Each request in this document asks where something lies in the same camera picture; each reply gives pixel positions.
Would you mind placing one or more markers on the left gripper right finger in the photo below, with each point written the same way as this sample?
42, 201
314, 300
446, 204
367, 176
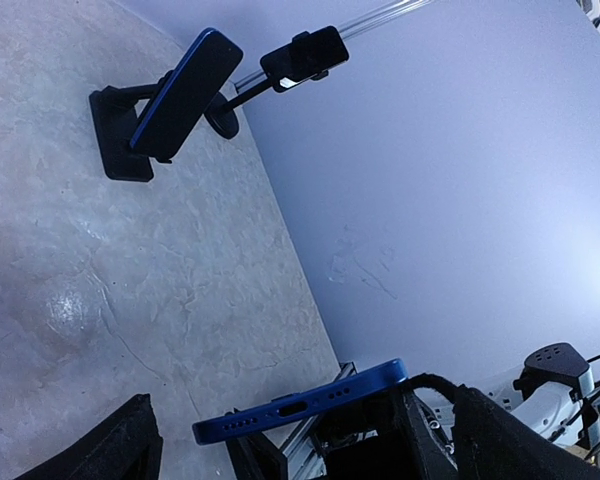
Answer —
490, 443

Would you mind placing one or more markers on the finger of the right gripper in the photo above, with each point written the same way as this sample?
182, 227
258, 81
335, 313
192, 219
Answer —
390, 435

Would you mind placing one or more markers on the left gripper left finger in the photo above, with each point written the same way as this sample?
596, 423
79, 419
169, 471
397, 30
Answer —
125, 445

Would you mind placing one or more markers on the black folding phone stand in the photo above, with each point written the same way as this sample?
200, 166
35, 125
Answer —
115, 121

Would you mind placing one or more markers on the blue-edged black smartphone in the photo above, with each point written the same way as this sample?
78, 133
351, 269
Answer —
186, 94

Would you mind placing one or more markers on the black pole phone stand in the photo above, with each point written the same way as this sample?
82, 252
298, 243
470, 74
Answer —
220, 114

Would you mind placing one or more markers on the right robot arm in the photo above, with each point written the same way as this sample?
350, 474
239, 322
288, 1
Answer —
537, 421

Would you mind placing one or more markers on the right aluminium frame post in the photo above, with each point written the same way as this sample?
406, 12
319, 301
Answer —
354, 28

